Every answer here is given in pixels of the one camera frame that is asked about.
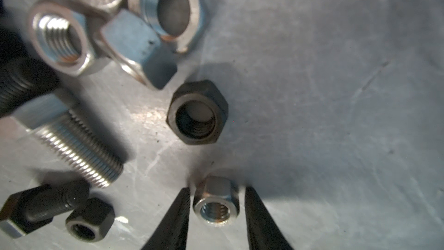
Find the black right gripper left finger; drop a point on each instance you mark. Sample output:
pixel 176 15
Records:
pixel 172 232

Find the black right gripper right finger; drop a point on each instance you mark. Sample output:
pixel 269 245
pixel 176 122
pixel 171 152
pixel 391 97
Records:
pixel 262 231

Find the small silver hex nut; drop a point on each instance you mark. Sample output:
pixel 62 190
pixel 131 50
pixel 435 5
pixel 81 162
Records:
pixel 216 201

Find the black hex nut apart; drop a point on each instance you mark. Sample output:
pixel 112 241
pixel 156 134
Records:
pixel 92 222

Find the medium black hex nut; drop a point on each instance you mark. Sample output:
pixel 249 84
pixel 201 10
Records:
pixel 198 113

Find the black hex bolt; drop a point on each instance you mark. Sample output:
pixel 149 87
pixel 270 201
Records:
pixel 27 211

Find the silver hex bolt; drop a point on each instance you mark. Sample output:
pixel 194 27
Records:
pixel 50 118

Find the tilted silver hex nut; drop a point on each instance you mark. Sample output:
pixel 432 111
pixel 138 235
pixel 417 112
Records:
pixel 137 49

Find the large black bolt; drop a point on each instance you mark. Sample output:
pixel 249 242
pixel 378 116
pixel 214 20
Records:
pixel 22 77

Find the large silver hex nut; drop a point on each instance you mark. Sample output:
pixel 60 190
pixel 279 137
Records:
pixel 62 32

